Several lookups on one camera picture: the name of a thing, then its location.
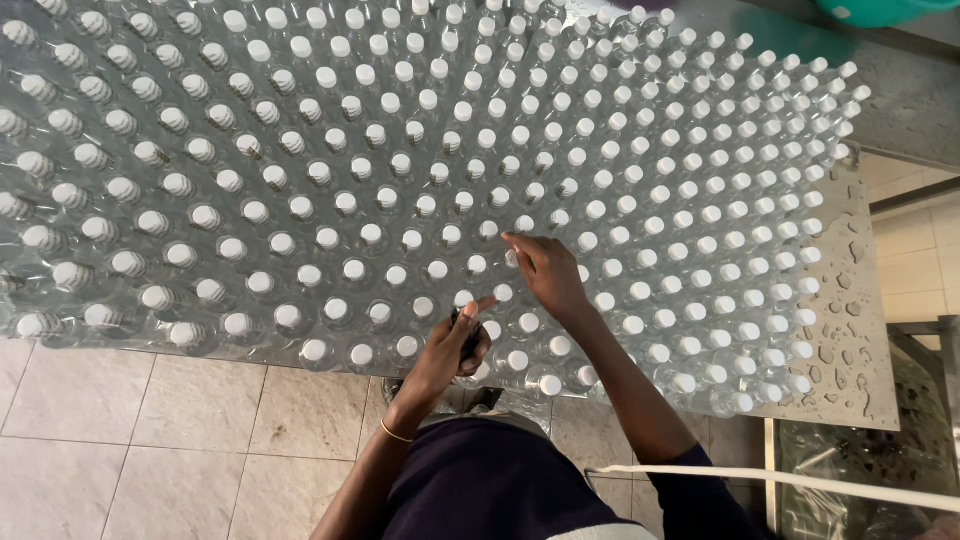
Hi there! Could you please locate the teal plastic basin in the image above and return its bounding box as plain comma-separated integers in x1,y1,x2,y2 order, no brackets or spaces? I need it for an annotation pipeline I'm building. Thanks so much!
813,0,960,30

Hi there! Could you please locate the black handheld marker tool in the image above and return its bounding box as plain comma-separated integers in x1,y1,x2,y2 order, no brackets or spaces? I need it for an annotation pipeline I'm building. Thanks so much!
450,307,486,369

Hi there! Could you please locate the grey metal frame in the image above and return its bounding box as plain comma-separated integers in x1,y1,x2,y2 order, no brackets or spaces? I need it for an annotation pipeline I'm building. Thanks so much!
885,315,960,459

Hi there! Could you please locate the person's dark navy clothing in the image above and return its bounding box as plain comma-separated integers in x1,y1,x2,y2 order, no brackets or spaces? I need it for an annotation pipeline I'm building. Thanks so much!
381,414,770,540

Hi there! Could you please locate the person's right hand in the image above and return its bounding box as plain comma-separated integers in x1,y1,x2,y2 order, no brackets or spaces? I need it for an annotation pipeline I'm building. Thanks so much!
501,231,595,324

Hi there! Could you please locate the array of white-capped clear bottles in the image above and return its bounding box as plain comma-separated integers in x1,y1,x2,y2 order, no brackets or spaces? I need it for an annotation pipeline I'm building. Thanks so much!
0,0,873,418

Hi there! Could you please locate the white cord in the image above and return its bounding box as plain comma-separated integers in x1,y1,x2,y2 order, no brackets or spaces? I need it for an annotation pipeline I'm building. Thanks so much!
584,464,960,516

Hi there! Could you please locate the person's left hand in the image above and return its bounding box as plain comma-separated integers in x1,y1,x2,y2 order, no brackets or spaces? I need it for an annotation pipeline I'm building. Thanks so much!
399,294,500,426

